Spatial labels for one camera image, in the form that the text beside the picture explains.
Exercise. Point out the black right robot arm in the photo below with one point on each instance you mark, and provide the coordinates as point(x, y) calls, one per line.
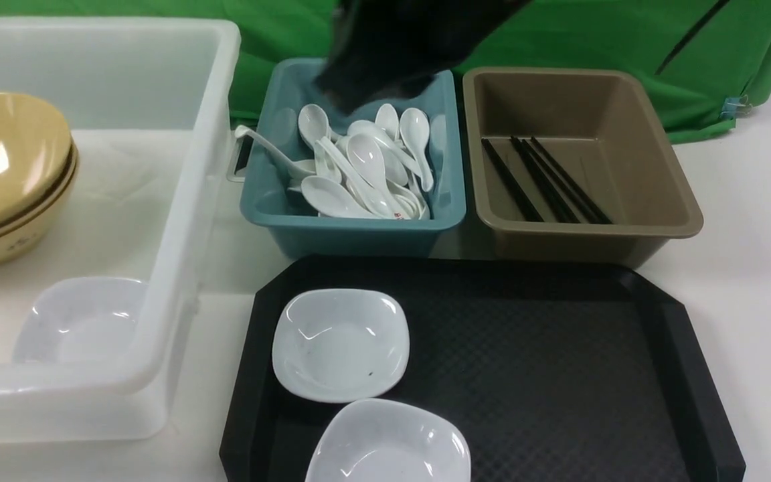
point(394, 49)

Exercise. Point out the blue binder clip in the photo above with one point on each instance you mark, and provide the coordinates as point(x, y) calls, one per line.
point(735, 107)

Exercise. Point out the black chopstick in bin left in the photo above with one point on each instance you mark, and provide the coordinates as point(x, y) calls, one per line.
point(520, 198)

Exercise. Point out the white spoon back middle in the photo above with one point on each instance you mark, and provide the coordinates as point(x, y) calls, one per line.
point(387, 119)

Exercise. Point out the black serving tray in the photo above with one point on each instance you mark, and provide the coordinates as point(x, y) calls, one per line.
point(552, 371)

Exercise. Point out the white spoon back left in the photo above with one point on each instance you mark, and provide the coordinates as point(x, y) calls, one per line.
point(313, 124)

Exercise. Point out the white square dish in tub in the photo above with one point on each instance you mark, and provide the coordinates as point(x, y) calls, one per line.
point(83, 319)

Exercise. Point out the white square dish front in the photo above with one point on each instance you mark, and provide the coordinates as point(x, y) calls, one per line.
point(379, 440)

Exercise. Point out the large translucent white tub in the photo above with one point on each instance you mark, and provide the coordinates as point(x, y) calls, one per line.
point(147, 103)

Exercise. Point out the white spoon upright right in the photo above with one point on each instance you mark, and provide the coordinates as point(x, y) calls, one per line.
point(414, 128)

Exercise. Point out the brown plastic chopstick bin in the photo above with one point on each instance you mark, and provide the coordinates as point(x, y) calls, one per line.
point(603, 129)

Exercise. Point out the white spoon front left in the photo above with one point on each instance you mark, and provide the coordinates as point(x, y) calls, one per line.
point(331, 199)

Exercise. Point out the green cloth backdrop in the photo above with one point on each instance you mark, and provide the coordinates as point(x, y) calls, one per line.
point(688, 57)

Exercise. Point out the teal plastic spoon bin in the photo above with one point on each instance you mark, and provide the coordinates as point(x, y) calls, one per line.
point(295, 227)

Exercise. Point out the white square dish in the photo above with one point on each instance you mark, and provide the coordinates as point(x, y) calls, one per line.
point(338, 345)
point(83, 319)
point(379, 440)

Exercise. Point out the yellow noodle bowl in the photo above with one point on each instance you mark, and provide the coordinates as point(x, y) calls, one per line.
point(23, 232)
point(35, 140)

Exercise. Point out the yellow noodle bowl in tub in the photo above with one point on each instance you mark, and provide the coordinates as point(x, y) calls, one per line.
point(23, 232)

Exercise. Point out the white spoon red handle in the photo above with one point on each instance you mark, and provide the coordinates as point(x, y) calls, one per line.
point(367, 158)

